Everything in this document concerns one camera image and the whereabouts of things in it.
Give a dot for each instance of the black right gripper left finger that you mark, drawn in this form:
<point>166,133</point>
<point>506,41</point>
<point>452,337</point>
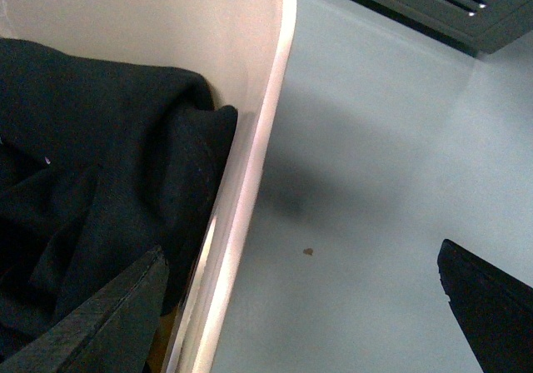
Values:
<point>110,332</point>

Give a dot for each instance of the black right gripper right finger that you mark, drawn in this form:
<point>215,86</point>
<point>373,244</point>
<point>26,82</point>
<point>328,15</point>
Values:
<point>492,308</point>

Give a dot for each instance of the beige plastic laundry hamper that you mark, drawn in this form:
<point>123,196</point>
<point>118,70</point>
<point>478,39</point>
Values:
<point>241,47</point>

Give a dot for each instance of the black printed clothes in hamper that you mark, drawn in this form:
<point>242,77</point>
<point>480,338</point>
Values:
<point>100,162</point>

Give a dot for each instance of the grey tumble dryer body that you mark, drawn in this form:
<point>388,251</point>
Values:
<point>469,25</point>

